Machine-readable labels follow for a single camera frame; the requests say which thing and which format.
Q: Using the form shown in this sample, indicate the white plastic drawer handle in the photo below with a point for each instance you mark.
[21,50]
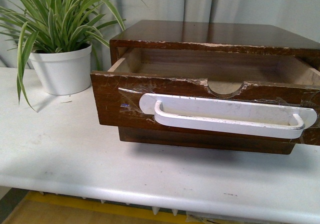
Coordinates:
[246,118]

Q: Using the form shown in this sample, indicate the brown wooden top drawer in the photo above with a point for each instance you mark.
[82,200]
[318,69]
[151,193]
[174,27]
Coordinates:
[255,78]

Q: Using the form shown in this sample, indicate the brown wooden drawer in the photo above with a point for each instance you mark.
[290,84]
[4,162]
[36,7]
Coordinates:
[128,134]
[255,78]

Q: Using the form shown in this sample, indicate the brown wooden bottom drawer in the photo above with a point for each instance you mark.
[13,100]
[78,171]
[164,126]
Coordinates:
[128,134]

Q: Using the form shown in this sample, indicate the brown wooden drawer cabinet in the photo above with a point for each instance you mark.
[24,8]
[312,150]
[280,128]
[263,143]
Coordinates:
[217,37]

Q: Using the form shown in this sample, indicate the white plastic flower pot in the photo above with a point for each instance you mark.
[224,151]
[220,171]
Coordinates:
[63,73]

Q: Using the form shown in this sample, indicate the clear plastic bag under table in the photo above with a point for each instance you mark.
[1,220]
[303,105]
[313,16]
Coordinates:
[198,219]

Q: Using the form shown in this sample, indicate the green striped spider plant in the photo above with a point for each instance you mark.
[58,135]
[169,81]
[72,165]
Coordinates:
[55,26]

